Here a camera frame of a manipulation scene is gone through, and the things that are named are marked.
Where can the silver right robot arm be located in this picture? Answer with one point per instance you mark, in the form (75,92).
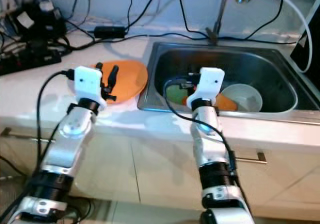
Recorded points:
(210,144)

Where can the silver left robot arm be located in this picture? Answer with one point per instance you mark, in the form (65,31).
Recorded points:
(70,144)

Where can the orange plastic plate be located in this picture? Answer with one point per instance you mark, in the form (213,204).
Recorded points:
(132,79)

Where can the green plastic plate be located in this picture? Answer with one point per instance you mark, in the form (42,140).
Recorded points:
(175,93)

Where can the small black power adapter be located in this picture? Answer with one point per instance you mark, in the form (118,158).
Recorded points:
(110,31)

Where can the metal sink faucet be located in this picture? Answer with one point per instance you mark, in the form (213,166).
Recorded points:
(214,34)

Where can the translucent grey bowl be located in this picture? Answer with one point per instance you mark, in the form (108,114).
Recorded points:
(242,98)

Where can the stainless steel sink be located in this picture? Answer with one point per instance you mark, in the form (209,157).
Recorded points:
(255,64)

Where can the black power strip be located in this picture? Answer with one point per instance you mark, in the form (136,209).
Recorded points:
(30,61)

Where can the black charger with white labels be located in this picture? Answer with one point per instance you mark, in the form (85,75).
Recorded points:
(37,20)

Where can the white plug adapter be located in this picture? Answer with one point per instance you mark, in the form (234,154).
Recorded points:
(47,6)

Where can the black appliance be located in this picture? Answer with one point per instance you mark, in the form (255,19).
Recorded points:
(309,44)

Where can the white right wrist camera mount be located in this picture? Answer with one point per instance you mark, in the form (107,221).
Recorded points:
(210,81)

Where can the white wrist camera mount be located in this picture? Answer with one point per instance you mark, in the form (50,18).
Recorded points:
(89,84)
(210,81)

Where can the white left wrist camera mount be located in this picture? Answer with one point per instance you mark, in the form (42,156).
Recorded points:
(89,84)

